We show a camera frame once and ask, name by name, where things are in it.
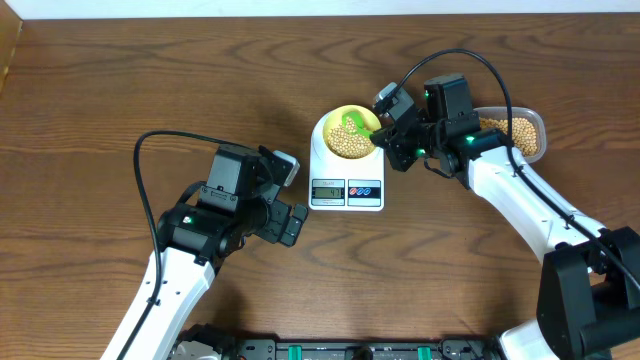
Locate green plastic measuring scoop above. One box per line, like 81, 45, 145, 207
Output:
341, 110, 372, 138

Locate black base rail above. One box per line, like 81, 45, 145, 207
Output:
168, 325, 502, 360

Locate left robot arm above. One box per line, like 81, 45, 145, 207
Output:
102, 199, 309, 359

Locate soybeans in yellow bowl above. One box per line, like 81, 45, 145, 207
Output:
326, 121, 375, 159

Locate white digital kitchen scale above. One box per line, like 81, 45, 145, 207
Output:
308, 105, 385, 212

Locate yellow plastic bowl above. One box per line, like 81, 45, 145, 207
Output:
322, 105, 381, 155

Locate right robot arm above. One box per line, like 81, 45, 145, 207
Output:
371, 74, 639, 359

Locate clear plastic bean container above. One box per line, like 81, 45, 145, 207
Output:
476, 106, 547, 163

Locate pile of dried soybeans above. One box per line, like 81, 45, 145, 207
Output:
480, 118, 538, 156

